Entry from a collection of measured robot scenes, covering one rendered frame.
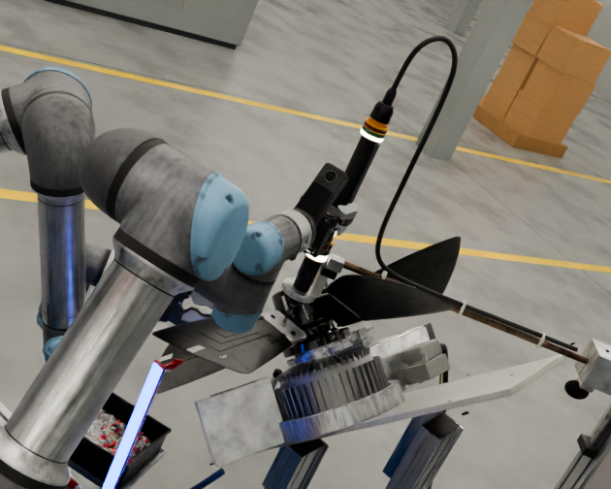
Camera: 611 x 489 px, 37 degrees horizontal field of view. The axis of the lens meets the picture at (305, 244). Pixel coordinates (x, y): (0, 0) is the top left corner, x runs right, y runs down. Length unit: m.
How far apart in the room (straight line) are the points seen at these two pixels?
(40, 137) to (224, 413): 0.66
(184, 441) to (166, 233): 2.35
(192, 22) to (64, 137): 6.81
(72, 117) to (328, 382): 0.70
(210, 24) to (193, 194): 7.30
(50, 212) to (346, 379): 0.65
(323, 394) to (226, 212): 0.79
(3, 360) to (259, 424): 1.78
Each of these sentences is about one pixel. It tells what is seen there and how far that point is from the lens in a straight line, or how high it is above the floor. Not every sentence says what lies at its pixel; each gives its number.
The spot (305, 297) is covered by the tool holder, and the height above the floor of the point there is 1.28.
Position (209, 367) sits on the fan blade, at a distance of 1.92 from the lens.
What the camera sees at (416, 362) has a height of 1.13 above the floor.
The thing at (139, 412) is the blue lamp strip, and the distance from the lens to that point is 1.59.
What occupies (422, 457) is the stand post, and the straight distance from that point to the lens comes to 1.82.
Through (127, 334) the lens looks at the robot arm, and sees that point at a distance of 1.10.
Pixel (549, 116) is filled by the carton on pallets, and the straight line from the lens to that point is 9.89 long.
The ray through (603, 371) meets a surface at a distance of 1.87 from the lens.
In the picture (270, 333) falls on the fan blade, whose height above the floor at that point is 1.19.
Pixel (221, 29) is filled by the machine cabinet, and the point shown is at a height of 0.15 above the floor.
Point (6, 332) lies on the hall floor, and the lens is 3.60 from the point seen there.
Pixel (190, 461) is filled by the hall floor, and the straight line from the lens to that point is 3.31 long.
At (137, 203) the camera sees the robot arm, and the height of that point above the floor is 1.58.
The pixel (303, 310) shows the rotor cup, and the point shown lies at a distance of 1.82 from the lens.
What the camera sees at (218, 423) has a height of 0.99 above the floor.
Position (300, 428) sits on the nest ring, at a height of 1.06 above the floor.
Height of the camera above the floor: 2.04
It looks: 23 degrees down
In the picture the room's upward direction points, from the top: 25 degrees clockwise
